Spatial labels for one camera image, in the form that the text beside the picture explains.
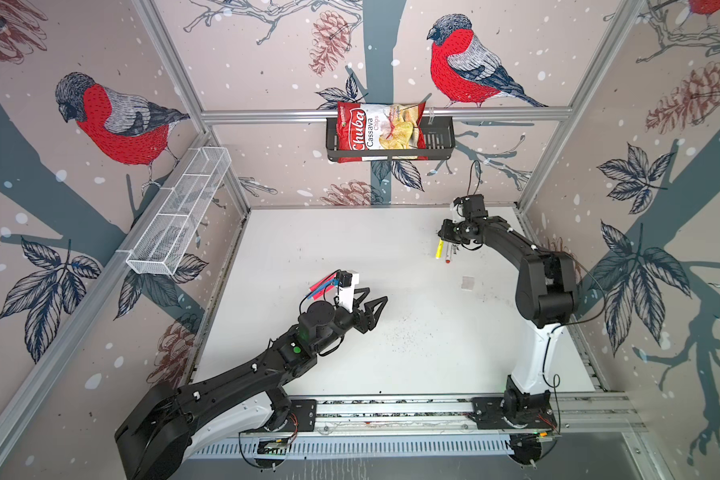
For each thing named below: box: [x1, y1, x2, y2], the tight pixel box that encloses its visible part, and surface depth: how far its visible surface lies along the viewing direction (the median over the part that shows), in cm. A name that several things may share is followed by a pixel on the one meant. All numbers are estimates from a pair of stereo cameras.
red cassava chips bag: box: [336, 102, 428, 163], surface depth 90 cm
